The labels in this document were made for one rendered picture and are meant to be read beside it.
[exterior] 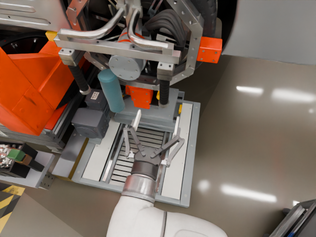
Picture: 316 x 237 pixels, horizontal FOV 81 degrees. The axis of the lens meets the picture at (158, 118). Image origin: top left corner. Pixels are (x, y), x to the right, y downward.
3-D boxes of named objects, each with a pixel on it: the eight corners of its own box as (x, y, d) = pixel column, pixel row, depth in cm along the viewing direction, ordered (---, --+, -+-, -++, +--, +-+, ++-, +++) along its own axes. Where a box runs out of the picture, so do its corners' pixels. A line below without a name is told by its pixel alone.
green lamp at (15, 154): (26, 153, 78) (20, 149, 75) (20, 162, 76) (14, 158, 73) (18, 151, 79) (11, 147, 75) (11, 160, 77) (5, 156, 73)
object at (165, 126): (183, 98, 162) (185, 90, 154) (177, 134, 143) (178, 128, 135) (128, 89, 167) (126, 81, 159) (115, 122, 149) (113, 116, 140)
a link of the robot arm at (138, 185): (154, 206, 52) (158, 184, 56) (154, 201, 45) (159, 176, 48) (123, 198, 53) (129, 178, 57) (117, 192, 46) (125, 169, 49)
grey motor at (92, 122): (125, 105, 158) (118, 75, 128) (108, 151, 136) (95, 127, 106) (105, 101, 160) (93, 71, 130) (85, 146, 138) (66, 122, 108)
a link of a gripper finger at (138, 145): (147, 159, 57) (143, 161, 57) (132, 130, 62) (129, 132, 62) (147, 154, 54) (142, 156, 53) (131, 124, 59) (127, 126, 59)
